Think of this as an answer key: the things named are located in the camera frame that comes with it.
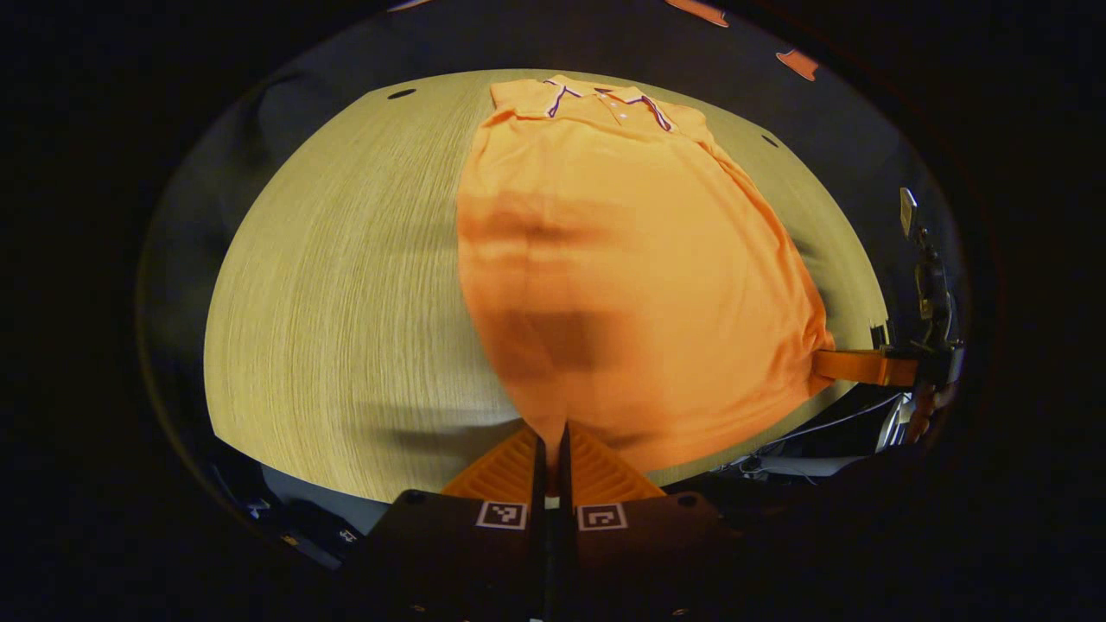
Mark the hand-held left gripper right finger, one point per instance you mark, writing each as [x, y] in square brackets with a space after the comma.
[564, 492]

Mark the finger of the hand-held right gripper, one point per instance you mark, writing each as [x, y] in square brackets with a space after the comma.
[851, 366]

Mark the orange T-shirt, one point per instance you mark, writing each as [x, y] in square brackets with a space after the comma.
[622, 259]

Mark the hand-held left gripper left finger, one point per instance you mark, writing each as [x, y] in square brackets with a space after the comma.
[538, 492]

